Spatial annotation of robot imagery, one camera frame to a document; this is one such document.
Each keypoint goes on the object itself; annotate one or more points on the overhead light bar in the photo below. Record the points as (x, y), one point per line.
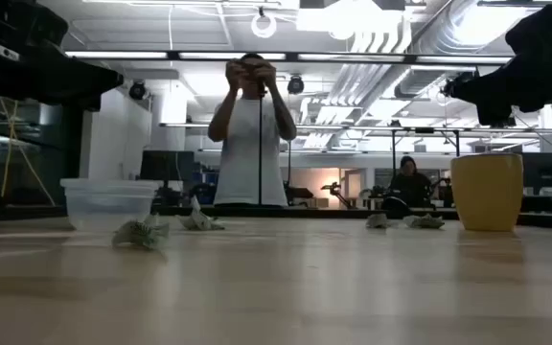
(290, 56)

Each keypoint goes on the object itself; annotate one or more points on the standing person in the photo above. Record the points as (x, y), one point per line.
(242, 158)

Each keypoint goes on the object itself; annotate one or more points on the clear plastic container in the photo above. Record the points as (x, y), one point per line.
(103, 201)

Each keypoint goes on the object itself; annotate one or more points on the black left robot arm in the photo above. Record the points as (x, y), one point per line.
(3, 72)

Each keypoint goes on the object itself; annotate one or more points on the yellow cup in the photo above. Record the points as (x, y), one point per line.
(487, 191)

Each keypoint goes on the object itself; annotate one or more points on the black ceiling spotlight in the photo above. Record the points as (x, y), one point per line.
(137, 90)
(295, 85)

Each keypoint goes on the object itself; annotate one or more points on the black computer monitor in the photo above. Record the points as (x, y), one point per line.
(167, 166)
(546, 170)

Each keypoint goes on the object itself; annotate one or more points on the thin black pole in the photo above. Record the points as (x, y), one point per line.
(260, 144)

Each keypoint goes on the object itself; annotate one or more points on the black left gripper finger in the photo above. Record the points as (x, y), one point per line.
(108, 81)

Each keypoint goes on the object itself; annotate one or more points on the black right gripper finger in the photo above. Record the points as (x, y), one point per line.
(460, 88)

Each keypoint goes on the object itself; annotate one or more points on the seated person dark top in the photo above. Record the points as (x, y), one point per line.
(410, 187)

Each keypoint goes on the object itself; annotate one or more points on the green white sweetener packet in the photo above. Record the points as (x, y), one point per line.
(141, 234)
(424, 222)
(199, 219)
(377, 221)

